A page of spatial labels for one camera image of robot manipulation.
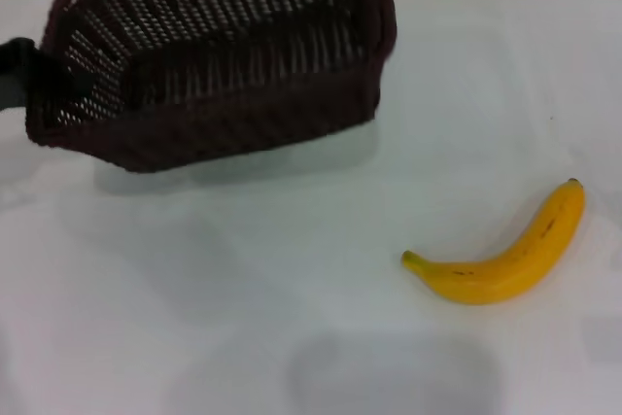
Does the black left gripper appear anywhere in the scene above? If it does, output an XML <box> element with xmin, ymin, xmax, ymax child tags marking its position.
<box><xmin>0</xmin><ymin>37</ymin><xmax>97</xmax><ymax>113</ymax></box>

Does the dark brown woven basket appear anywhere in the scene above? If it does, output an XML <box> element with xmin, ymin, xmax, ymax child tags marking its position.
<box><xmin>23</xmin><ymin>0</ymin><xmax>398</xmax><ymax>174</ymax></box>

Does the yellow banana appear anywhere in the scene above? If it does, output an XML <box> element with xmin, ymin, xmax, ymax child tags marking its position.
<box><xmin>400</xmin><ymin>178</ymin><xmax>587</xmax><ymax>307</ymax></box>

